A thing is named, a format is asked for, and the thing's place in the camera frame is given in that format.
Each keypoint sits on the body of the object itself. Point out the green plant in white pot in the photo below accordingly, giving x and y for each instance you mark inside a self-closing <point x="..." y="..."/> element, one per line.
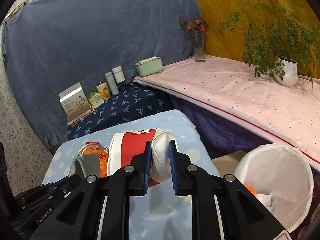
<point x="287" y="72"/>

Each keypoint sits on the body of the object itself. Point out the orange snack packet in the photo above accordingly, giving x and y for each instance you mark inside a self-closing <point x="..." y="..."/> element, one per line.
<point x="250" y="190"/>
<point x="101" y="163"/>

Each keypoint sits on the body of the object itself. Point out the blue-grey draped blanket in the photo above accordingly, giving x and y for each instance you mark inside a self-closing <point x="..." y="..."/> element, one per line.
<point x="87" y="30"/>

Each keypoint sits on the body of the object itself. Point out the bin with white liner bag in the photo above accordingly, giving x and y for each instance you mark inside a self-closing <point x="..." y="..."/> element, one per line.
<point x="275" y="165"/>

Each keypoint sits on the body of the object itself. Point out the yellow draped cloth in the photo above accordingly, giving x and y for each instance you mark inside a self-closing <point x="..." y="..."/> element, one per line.
<point x="225" y="0"/>

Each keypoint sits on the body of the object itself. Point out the white printed box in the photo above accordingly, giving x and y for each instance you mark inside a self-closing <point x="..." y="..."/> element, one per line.
<point x="75" y="103"/>

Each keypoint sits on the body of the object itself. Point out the grey fabric pouch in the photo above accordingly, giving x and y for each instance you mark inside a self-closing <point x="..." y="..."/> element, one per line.
<point x="87" y="161"/>

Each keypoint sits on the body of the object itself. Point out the yellow floral tin can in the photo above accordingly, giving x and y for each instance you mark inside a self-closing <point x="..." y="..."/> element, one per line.
<point x="103" y="91"/>

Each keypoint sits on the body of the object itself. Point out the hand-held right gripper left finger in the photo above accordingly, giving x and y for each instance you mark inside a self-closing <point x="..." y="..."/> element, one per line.
<point x="147" y="167"/>

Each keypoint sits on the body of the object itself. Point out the red and white paper cup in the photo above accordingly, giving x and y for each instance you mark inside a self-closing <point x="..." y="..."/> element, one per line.
<point x="135" y="142"/>

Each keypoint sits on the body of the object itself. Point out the pale green tissue box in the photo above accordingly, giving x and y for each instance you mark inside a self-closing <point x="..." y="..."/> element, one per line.
<point x="148" y="67"/>

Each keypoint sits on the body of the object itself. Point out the dark purple cloth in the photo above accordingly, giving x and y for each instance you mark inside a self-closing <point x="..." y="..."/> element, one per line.
<point x="212" y="130"/>

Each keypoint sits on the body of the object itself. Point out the white wide jar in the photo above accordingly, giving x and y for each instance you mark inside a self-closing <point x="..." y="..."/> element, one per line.
<point x="118" y="75"/>

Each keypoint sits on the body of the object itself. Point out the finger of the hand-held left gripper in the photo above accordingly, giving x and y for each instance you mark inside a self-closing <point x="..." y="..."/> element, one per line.
<point x="62" y="186"/>

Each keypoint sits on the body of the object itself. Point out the white tall bottle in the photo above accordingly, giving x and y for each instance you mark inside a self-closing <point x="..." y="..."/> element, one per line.
<point x="111" y="83"/>

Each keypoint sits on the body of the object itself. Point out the small green box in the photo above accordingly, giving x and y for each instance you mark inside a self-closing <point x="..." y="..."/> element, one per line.
<point x="96" y="100"/>

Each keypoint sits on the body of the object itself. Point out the dark blue floral cloth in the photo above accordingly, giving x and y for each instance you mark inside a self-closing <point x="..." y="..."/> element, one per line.
<point x="125" y="107"/>

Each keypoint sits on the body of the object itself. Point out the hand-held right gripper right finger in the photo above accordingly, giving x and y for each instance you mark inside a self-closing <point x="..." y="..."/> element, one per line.
<point x="173" y="167"/>

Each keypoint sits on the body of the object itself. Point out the light blue planet tablecloth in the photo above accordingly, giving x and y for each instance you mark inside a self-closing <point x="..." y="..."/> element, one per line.
<point x="162" y="217"/>

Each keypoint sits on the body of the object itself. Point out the pink embroidered cloth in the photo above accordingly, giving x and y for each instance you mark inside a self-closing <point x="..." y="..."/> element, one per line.
<point x="237" y="100"/>

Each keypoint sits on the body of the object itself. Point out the white paper towel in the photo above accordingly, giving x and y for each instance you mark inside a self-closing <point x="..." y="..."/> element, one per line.
<point x="265" y="200"/>

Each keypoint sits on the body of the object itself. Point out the glass vase with pink flowers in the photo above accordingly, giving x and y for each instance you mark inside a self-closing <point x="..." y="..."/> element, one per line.
<point x="199" y="47"/>

